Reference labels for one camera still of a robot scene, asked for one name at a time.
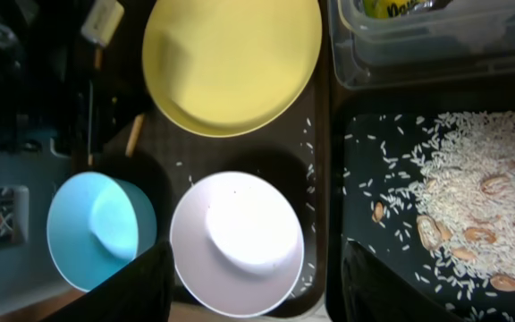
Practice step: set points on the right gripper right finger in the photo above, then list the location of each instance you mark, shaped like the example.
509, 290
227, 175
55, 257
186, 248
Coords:
372, 292

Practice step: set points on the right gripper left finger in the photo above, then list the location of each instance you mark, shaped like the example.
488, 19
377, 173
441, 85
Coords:
141, 291

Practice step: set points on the blue bowl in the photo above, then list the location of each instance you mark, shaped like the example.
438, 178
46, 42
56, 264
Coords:
96, 226

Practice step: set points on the white bowl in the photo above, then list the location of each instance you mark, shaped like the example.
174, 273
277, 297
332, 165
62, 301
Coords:
237, 243

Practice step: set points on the yellow plate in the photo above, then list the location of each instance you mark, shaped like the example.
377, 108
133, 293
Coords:
224, 68

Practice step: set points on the yellow green snack wrapper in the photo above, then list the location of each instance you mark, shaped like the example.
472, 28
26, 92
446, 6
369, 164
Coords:
387, 9

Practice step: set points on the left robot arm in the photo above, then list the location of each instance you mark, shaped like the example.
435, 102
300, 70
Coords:
48, 81

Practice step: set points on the black waste tray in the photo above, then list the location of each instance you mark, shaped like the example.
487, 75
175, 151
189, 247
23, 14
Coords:
334, 298

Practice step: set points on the grey dishwasher rack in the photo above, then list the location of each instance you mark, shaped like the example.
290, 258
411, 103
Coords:
28, 182

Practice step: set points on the rice and nut scraps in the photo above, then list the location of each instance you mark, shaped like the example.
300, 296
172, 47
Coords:
433, 198

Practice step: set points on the dark brown serving tray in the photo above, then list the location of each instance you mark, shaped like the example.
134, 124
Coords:
167, 159

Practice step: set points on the clear plastic bin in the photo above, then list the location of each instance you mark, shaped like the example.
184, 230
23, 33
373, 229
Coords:
464, 39

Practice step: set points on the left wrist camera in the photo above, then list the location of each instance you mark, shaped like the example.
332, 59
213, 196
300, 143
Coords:
102, 22

